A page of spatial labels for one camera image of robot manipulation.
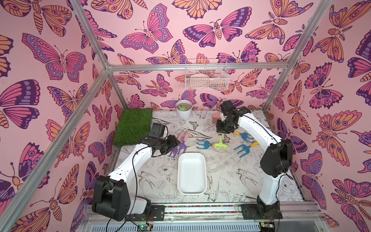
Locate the purple fork pink handle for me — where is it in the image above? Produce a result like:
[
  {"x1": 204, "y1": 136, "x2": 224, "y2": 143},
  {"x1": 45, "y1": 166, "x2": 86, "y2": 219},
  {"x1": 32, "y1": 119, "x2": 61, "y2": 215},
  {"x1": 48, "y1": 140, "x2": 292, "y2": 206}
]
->
[{"x1": 168, "y1": 132, "x2": 184, "y2": 158}]

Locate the purple rake pink handle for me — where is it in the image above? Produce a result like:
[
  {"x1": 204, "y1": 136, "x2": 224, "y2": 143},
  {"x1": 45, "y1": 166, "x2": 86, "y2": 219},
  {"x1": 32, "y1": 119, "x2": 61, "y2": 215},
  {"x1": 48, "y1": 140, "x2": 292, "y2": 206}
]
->
[{"x1": 174, "y1": 130, "x2": 190, "y2": 157}]

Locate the green rake wooden handle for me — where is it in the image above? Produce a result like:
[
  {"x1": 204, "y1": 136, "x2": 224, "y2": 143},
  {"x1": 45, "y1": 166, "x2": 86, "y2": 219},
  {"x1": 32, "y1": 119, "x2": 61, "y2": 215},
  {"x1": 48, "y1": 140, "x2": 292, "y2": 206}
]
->
[{"x1": 213, "y1": 133, "x2": 228, "y2": 150}]

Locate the blue fork yellow handle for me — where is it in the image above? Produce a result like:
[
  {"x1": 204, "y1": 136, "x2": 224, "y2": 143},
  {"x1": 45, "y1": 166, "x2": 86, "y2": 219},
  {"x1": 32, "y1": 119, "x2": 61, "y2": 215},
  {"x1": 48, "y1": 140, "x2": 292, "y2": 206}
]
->
[{"x1": 196, "y1": 139, "x2": 214, "y2": 150}]

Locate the white plastic storage box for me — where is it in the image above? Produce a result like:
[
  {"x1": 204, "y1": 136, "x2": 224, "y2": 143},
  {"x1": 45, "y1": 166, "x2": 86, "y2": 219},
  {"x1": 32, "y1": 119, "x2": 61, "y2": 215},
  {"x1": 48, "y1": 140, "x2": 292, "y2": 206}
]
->
[{"x1": 177, "y1": 152, "x2": 208, "y2": 195}]

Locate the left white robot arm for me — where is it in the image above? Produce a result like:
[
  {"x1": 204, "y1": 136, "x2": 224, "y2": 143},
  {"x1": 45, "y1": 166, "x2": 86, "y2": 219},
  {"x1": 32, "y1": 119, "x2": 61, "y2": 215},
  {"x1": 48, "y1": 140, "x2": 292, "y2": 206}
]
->
[{"x1": 91, "y1": 135, "x2": 180, "y2": 221}]

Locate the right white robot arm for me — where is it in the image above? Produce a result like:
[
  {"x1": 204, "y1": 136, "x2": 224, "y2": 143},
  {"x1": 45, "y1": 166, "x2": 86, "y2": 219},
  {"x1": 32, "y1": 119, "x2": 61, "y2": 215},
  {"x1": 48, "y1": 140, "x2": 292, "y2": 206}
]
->
[{"x1": 216, "y1": 101, "x2": 293, "y2": 219}]

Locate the green artificial grass mat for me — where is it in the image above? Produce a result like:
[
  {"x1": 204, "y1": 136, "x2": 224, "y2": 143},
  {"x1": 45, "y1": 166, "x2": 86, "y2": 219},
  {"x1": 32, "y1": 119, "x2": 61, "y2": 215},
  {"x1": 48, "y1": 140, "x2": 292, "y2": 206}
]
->
[{"x1": 113, "y1": 108, "x2": 153, "y2": 147}]

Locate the green succulent plant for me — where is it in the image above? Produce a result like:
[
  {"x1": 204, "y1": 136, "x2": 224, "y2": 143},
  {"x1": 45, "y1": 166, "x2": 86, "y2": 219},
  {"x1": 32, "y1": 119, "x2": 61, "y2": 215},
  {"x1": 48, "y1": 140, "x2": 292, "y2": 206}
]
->
[{"x1": 178, "y1": 105, "x2": 188, "y2": 111}]

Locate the white plant pot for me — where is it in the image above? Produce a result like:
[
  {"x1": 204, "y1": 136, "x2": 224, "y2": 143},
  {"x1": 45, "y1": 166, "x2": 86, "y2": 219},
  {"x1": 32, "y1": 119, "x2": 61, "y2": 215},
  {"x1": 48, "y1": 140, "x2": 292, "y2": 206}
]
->
[{"x1": 175, "y1": 100, "x2": 192, "y2": 120}]

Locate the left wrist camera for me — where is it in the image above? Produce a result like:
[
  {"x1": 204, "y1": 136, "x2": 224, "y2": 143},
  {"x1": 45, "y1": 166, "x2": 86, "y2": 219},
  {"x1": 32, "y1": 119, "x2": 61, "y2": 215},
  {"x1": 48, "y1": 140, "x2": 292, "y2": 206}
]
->
[{"x1": 148, "y1": 123, "x2": 166, "y2": 139}]

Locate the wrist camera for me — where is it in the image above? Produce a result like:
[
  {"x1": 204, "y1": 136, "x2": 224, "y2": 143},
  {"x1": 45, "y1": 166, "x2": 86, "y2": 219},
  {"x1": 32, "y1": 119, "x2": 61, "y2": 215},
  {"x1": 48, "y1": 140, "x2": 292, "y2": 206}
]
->
[
  {"x1": 148, "y1": 123, "x2": 166, "y2": 139},
  {"x1": 220, "y1": 100, "x2": 236, "y2": 114}
]

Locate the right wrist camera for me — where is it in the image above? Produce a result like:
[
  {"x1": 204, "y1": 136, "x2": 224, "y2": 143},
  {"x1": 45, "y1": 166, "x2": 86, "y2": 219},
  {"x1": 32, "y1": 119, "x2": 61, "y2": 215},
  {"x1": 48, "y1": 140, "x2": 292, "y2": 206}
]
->
[{"x1": 220, "y1": 100, "x2": 236, "y2": 114}]

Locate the blue shovel yellow handle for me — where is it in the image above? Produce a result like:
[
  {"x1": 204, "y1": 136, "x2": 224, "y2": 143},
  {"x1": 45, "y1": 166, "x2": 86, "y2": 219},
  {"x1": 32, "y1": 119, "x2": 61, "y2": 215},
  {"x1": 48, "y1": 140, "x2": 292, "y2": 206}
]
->
[{"x1": 234, "y1": 131, "x2": 256, "y2": 143}]

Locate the blue rake yellow handle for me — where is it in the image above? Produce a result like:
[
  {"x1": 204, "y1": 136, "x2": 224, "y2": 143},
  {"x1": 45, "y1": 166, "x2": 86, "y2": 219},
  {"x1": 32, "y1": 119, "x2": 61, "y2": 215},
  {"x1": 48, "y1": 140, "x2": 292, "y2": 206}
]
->
[{"x1": 233, "y1": 142, "x2": 260, "y2": 158}]

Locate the white wire wall basket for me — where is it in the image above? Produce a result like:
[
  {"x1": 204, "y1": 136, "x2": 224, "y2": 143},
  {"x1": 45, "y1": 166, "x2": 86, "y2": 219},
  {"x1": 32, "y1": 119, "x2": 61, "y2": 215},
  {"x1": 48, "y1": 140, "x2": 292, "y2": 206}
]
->
[{"x1": 184, "y1": 60, "x2": 230, "y2": 91}]

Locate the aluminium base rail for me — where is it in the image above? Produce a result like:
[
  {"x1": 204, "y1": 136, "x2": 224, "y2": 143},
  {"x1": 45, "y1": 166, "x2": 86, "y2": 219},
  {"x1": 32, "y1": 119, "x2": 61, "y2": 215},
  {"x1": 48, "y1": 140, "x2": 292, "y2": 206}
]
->
[{"x1": 78, "y1": 202, "x2": 330, "y2": 232}]

